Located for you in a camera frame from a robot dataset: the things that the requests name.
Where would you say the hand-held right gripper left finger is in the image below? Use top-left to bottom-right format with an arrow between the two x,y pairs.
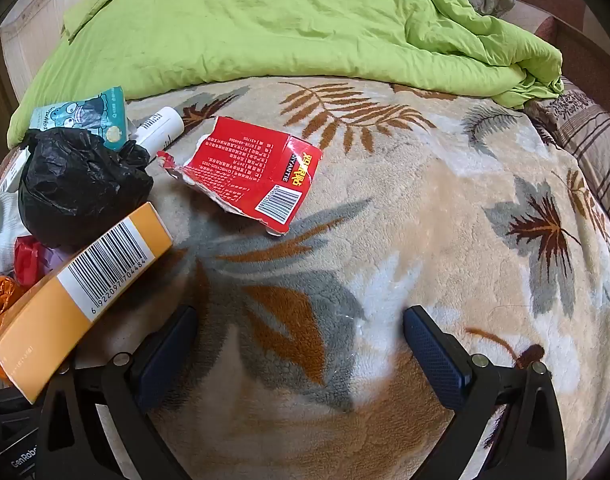
35,304 -> 200,480

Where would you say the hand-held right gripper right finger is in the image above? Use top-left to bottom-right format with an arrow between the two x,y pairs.
403,305 -> 568,480

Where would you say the orange cardboard box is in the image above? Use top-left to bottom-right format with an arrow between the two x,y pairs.
0,202 -> 174,405

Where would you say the lilac wrapper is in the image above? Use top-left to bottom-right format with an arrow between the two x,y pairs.
38,244 -> 78,278

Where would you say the orange foil wrapper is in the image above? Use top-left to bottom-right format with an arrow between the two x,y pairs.
0,274 -> 23,361

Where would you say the red wrapper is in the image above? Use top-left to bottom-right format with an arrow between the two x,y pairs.
14,236 -> 51,288

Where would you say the black plastic bag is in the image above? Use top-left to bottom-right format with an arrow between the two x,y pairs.
18,127 -> 154,251

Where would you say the torn red carton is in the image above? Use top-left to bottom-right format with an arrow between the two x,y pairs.
156,116 -> 323,237

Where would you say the teal snack packet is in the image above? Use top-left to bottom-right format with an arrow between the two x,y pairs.
29,86 -> 128,151

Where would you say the leaf-print fleece blanket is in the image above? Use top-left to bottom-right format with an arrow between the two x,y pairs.
0,75 -> 610,480

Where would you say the striped brown pillow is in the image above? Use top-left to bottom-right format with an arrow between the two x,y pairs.
522,77 -> 610,241

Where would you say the green quilt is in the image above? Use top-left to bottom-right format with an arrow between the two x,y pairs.
8,0 -> 566,148

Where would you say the beige wooden bed board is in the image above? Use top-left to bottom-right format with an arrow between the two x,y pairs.
0,0 -> 136,103

